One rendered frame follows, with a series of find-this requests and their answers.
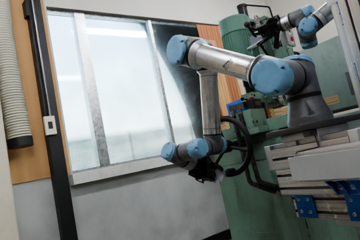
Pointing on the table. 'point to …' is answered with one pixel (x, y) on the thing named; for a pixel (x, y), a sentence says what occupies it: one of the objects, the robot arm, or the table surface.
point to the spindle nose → (247, 87)
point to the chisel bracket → (254, 96)
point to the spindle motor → (237, 35)
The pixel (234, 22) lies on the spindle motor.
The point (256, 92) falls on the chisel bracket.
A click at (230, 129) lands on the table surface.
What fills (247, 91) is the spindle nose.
